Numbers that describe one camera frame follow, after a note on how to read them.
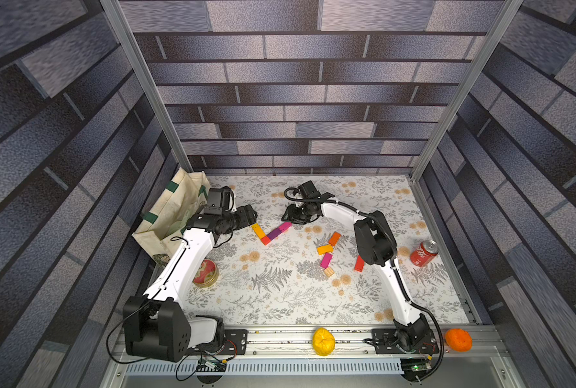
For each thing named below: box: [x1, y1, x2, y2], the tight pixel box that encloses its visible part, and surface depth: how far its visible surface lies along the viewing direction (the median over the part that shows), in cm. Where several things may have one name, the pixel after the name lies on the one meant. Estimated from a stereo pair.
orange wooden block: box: [328, 231, 342, 247], surface depth 99 cm
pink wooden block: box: [319, 252, 334, 270], surface depth 94 cm
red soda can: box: [410, 239, 440, 268], surface depth 86 cm
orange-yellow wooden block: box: [250, 223, 267, 240], surface depth 102 cm
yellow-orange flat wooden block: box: [316, 244, 335, 256], surface depth 97 cm
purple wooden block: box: [266, 227, 283, 241], surface depth 102 cm
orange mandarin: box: [444, 328, 474, 353], surface depth 72 cm
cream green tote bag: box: [131, 167, 212, 266], surface depth 89 cm
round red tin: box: [192, 258, 220, 287], surface depth 87 cm
